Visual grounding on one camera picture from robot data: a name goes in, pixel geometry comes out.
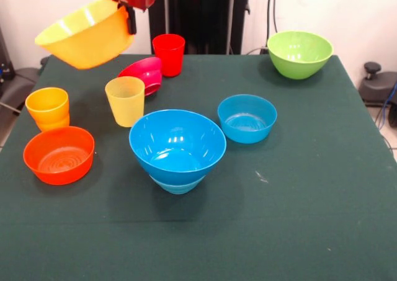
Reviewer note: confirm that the large yellow bowl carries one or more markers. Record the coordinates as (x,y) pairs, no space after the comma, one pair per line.
(87,45)

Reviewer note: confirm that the red cup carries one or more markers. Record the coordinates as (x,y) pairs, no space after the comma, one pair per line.
(169,56)

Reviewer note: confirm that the magenta bowl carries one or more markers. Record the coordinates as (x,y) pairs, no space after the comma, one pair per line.
(150,73)

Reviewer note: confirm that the large blue bowl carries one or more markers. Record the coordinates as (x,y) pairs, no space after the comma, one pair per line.
(176,169)

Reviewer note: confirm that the flat-bottomed blue bowl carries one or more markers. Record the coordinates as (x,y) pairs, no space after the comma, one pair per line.
(246,132)

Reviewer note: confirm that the green bowl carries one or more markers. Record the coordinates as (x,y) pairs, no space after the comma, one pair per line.
(297,67)

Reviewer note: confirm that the small light blue bowl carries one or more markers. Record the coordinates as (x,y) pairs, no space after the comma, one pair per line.
(176,188)

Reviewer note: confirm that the pale yellow cup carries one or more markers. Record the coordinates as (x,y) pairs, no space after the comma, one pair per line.
(125,110)

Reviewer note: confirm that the amber yellow cup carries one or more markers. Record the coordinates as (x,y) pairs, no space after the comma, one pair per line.
(46,107)

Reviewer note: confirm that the orange cup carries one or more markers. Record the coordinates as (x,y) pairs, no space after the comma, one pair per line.
(51,126)

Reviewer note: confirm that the black equipment box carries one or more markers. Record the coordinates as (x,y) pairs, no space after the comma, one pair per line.
(4,64)

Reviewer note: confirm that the orange bowl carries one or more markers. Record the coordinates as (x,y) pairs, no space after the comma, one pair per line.
(59,169)

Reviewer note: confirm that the dark green tablecloth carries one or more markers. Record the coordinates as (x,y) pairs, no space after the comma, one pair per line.
(198,231)

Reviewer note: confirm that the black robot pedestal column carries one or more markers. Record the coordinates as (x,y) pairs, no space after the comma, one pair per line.
(198,14)

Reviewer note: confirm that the black pedestal foot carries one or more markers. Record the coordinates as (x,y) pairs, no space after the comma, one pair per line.
(15,87)
(372,70)

